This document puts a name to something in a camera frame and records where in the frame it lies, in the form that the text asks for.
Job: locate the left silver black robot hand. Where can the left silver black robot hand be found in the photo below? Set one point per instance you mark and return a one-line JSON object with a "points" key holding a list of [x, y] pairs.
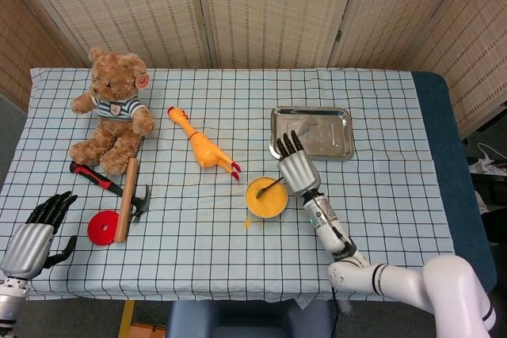
{"points": [[25, 249]]}

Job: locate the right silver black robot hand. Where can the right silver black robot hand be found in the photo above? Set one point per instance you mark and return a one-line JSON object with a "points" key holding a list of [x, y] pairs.
{"points": [[299, 172]]}

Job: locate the black spoon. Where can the black spoon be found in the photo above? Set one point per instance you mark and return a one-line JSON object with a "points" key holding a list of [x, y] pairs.
{"points": [[269, 187]]}

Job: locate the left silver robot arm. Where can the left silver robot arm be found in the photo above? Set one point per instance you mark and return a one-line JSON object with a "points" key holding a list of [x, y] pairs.
{"points": [[10, 300]]}

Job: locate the blue padded robot base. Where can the blue padded robot base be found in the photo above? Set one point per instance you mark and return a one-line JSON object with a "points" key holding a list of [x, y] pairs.
{"points": [[245, 320]]}

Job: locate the bowl of yellow powder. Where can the bowl of yellow powder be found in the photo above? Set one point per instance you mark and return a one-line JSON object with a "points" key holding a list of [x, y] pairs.
{"points": [[269, 203]]}

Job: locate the rectangular stainless steel tray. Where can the rectangular stainless steel tray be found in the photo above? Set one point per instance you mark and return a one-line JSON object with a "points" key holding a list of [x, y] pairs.
{"points": [[328, 132]]}

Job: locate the red plastic disc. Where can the red plastic disc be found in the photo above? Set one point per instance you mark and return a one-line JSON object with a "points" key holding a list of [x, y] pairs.
{"points": [[97, 231]]}

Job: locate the yellow rubber chicken toy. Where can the yellow rubber chicken toy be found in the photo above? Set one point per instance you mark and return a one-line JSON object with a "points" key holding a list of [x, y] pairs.
{"points": [[204, 146]]}

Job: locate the light blue checked tablecloth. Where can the light blue checked tablecloth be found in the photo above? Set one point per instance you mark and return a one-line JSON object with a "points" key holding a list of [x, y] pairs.
{"points": [[198, 259]]}

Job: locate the metal screen hinge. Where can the metal screen hinge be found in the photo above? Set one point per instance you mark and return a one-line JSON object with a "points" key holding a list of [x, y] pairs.
{"points": [[338, 35]]}

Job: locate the dark blue padded table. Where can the dark blue padded table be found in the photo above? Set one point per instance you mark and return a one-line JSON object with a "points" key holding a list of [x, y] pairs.
{"points": [[435, 116]]}

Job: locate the orange box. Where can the orange box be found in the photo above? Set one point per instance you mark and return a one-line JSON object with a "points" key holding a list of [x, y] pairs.
{"points": [[148, 332]]}

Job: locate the brown teddy bear striped shirt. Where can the brown teddy bear striped shirt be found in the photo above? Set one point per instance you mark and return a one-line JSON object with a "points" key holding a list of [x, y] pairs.
{"points": [[115, 124]]}

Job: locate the beige woven folding screen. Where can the beige woven folding screen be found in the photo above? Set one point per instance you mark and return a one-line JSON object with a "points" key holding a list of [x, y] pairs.
{"points": [[269, 9]]}

